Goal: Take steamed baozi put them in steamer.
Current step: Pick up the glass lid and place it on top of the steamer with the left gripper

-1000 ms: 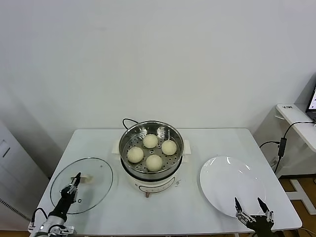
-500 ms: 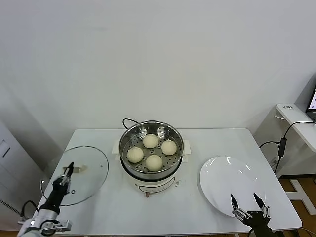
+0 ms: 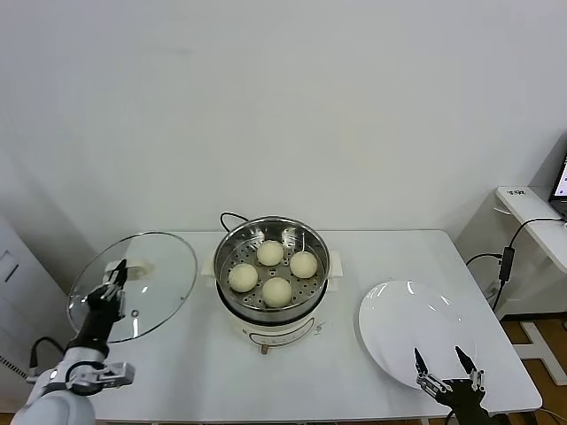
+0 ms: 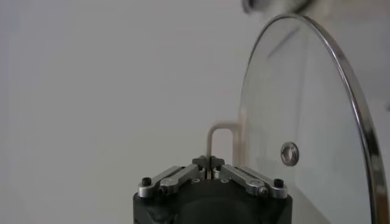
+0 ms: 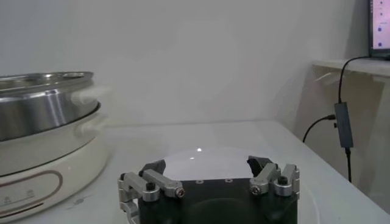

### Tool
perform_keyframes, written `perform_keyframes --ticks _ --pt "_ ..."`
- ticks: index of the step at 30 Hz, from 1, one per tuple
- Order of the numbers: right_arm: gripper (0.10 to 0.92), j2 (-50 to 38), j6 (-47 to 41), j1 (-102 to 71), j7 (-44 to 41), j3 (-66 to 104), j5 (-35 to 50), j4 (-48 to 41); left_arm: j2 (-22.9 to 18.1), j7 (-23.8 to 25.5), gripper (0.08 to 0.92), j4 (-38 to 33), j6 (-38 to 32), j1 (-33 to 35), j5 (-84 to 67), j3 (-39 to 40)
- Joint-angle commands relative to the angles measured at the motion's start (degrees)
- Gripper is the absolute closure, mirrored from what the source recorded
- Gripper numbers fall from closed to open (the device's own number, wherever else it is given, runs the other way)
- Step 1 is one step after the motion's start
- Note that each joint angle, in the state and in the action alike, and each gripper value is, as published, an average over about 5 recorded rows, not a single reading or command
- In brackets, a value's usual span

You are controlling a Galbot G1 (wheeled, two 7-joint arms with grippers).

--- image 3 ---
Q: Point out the white side desk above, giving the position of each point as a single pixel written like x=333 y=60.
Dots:
x=531 y=199

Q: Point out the round glass pot lid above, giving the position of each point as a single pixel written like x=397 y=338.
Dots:
x=168 y=274

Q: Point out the perforated steel steamer basket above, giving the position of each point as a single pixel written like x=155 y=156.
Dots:
x=265 y=273

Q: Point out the open black laptop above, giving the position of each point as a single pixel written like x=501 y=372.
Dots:
x=560 y=177

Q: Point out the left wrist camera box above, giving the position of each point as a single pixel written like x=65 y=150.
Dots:
x=111 y=374

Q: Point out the round white plate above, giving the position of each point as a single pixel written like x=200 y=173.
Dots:
x=407 y=319

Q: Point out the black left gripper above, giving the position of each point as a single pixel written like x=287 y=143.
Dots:
x=95 y=319

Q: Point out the white desk foot frame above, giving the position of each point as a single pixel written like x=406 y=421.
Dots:
x=538 y=338

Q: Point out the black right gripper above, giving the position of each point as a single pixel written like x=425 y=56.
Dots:
x=465 y=398

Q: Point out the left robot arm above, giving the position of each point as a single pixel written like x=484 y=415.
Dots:
x=53 y=403

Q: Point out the white steamed baozi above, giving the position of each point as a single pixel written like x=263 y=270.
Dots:
x=277 y=292
x=303 y=265
x=243 y=278
x=270 y=253

